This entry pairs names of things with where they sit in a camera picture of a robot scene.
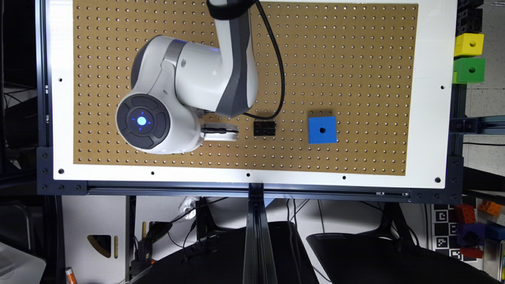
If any red studded block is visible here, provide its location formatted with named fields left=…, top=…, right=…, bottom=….
left=454, top=204, right=477, bottom=224

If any small red block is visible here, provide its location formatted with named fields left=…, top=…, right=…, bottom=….
left=460, top=247, right=484, bottom=259

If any black cube stack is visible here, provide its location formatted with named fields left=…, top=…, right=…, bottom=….
left=455, top=0, right=484, bottom=36

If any black chair right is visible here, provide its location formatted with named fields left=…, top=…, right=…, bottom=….
left=307, top=233, right=499, bottom=284

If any brown pegboard panel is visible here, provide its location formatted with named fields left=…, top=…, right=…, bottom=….
left=73, top=0, right=418, bottom=175

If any black chair left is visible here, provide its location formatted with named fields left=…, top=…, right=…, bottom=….
left=131, top=221, right=318, bottom=284

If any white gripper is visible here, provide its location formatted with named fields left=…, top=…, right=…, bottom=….
left=201, top=122, right=239, bottom=142

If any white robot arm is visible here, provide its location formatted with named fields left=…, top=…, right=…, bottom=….
left=115, top=1, right=258, bottom=155

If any green cube with hole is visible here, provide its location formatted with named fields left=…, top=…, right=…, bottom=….
left=452, top=58, right=485, bottom=84

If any black aluminium frame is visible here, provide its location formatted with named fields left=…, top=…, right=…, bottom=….
left=34, top=0, right=505, bottom=284

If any orange studded block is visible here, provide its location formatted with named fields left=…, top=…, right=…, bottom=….
left=477, top=200, right=503, bottom=216

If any black studded block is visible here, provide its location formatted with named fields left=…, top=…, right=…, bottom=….
left=253, top=121, right=276, bottom=136

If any black chair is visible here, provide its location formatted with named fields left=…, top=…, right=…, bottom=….
left=131, top=221, right=318, bottom=284
left=307, top=233, right=499, bottom=284

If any purple block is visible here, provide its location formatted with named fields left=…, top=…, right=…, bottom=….
left=457, top=222, right=486, bottom=246

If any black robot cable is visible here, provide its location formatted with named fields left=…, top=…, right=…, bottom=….
left=242, top=0, right=286, bottom=121

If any yellow cube with hole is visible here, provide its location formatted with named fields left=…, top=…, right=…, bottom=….
left=454, top=33, right=484, bottom=57

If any blue cube with hole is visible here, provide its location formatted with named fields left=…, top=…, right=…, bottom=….
left=308, top=116, right=337, bottom=144

